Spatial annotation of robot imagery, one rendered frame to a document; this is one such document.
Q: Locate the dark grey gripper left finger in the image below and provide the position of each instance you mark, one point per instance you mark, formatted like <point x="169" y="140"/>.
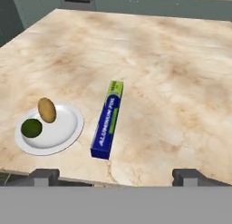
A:
<point x="45" y="176"/>

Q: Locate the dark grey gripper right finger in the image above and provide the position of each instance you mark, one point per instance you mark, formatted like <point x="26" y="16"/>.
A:
<point x="187" y="176"/>

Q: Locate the white round plate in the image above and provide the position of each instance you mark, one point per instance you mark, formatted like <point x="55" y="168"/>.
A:
<point x="56" y="131"/>

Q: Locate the green lime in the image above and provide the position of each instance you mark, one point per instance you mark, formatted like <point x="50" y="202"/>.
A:
<point x="31" y="128"/>

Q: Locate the brown potato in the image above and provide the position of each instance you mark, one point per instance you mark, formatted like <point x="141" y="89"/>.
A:
<point x="46" y="110"/>

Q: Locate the blue aluminum foil box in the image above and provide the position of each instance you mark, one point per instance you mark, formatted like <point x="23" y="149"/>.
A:
<point x="108" y="120"/>

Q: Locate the grey-green cabinet run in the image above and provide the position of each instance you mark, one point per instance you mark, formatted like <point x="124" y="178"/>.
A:
<point x="151" y="4"/>

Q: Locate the grey oven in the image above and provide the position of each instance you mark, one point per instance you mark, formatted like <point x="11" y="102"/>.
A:
<point x="78" y="0"/>

